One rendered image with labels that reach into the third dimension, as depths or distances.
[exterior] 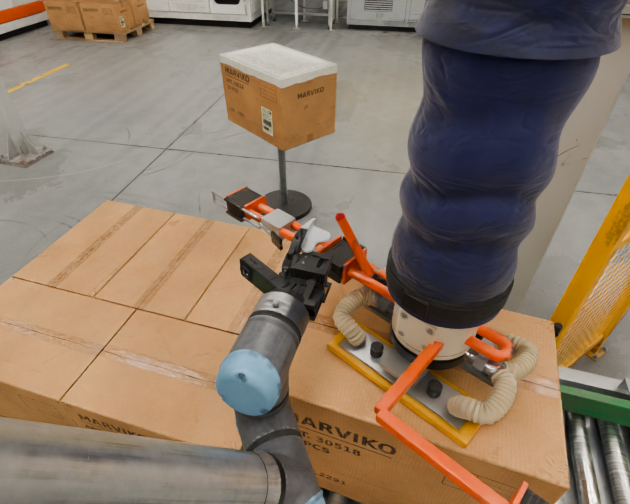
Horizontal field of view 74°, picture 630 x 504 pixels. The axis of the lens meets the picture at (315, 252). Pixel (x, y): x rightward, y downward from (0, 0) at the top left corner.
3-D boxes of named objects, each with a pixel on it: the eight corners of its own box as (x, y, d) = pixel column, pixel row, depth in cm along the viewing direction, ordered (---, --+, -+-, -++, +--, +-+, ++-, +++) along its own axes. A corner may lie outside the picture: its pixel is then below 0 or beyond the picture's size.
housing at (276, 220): (297, 231, 112) (297, 217, 109) (279, 243, 108) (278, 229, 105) (279, 221, 116) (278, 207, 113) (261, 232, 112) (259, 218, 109)
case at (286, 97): (227, 119, 275) (218, 54, 249) (276, 104, 295) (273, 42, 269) (283, 151, 240) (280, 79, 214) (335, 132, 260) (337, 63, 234)
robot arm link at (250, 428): (246, 472, 67) (239, 435, 59) (231, 408, 75) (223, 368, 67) (302, 452, 69) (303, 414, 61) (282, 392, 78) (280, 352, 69)
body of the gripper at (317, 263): (332, 282, 80) (313, 330, 71) (290, 273, 82) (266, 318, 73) (334, 251, 75) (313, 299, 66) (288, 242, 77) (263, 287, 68)
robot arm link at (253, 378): (214, 408, 62) (205, 369, 55) (249, 342, 71) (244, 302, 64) (274, 427, 60) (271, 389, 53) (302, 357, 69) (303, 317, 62)
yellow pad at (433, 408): (488, 413, 83) (495, 399, 80) (464, 450, 77) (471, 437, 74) (353, 323, 101) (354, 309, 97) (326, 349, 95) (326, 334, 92)
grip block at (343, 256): (367, 266, 102) (369, 247, 98) (341, 287, 96) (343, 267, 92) (341, 251, 106) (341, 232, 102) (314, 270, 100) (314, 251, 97)
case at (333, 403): (505, 408, 127) (554, 321, 101) (503, 558, 98) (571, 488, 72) (318, 352, 142) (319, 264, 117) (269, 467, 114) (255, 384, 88)
